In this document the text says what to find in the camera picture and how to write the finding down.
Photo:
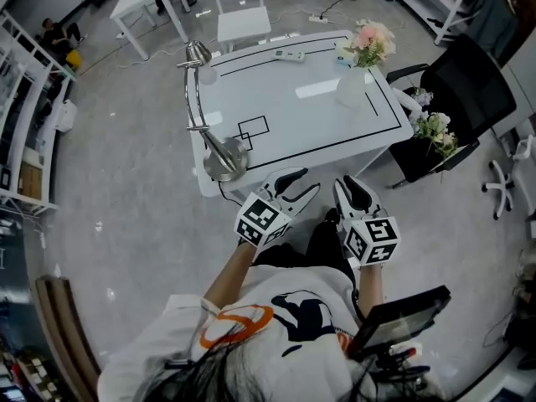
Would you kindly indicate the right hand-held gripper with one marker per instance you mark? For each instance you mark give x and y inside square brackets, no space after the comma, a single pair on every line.
[372,237]

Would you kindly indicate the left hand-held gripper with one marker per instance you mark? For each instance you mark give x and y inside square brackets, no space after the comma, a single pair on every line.
[261,220]

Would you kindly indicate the white and green flowers bunch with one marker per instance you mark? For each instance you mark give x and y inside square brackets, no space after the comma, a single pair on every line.
[435,130]

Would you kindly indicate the white vase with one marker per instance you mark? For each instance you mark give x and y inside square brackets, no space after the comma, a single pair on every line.
[354,86]

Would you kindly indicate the pale lilac flowers bunch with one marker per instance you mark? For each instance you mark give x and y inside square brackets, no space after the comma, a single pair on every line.
[423,96]

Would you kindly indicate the pink flowers bouquet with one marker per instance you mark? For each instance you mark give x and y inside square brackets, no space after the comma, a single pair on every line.
[372,40]

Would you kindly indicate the person's left forearm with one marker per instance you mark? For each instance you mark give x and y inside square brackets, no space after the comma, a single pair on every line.
[228,274]

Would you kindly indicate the person's right forearm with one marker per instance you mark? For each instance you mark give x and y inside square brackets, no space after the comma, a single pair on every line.
[371,287]

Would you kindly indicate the person's black trousers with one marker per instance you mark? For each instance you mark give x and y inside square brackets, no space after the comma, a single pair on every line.
[324,245]

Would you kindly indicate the silver desk lamp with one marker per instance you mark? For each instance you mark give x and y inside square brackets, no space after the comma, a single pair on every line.
[224,157]

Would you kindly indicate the person's white printed t-shirt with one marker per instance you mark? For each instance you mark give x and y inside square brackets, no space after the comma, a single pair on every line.
[259,291]

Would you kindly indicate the black tablet screen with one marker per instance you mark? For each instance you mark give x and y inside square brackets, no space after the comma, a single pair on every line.
[402,321]

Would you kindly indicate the white remote control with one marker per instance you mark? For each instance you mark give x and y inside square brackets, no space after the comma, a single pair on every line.
[290,55]

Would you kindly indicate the white swivel chair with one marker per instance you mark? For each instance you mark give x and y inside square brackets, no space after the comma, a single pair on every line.
[500,184]

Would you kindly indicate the black office chair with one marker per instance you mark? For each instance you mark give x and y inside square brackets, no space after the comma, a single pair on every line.
[469,82]

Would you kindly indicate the white wooden chair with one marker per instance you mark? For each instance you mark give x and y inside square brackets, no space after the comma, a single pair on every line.
[243,25]

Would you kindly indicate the white power strip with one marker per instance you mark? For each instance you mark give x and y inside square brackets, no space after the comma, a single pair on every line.
[318,19]

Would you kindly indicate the white shelf unit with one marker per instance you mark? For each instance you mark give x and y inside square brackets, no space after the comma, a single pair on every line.
[439,2]

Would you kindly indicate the grey jacket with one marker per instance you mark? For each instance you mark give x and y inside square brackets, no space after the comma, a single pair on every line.
[494,23]

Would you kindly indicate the white plastic bag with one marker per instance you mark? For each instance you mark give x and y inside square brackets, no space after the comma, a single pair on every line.
[65,115]

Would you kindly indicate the yellow bucket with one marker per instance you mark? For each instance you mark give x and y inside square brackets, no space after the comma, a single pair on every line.
[74,59]

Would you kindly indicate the brown wooden board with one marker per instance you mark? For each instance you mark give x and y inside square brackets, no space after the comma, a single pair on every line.
[63,329]

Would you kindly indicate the white metal storage rack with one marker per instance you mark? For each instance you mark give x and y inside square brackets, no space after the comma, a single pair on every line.
[29,111]

